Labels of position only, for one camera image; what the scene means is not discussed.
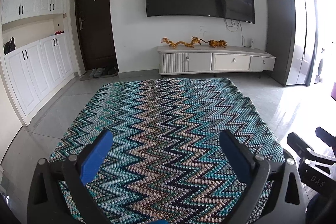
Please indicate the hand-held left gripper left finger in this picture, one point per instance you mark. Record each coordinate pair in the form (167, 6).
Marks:
(95, 155)

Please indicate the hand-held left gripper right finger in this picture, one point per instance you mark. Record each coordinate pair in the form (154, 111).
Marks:
(236, 158)

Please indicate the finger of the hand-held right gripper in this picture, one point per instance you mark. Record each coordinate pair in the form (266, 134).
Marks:
(326, 136)
(299, 144)

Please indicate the purple bin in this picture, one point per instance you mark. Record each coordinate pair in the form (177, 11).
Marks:
(333, 91)

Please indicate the white washing machine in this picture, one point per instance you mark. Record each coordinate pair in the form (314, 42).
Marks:
(319, 66)

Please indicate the zigzag patterned woven rug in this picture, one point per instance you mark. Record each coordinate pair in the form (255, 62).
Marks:
(168, 121)

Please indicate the grey doormat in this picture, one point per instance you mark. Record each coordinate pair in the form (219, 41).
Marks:
(84, 78)

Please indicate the grey slippers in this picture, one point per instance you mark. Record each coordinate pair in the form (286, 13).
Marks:
(96, 73)

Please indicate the dark shoes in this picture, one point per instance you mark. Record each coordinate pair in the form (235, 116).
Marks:
(110, 71)

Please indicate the white television cabinet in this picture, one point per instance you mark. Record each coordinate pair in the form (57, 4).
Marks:
(228, 61)

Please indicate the white power strip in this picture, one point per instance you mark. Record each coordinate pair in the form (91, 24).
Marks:
(252, 43)

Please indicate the grey refrigerator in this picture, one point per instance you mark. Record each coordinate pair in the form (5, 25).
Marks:
(286, 29)

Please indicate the golden tiger figurine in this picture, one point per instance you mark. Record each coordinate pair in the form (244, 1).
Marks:
(218, 43)

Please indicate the golden dragon figurine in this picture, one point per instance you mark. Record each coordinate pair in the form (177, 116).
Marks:
(181, 43)

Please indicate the small red item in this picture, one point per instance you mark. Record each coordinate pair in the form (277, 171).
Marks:
(59, 32)

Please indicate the dark brown entrance door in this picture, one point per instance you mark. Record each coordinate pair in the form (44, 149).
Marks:
(97, 24)

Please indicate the black bag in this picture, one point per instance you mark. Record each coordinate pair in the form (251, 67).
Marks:
(9, 46)

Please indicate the white wall cabinet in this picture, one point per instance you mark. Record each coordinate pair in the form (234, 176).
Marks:
(34, 69)

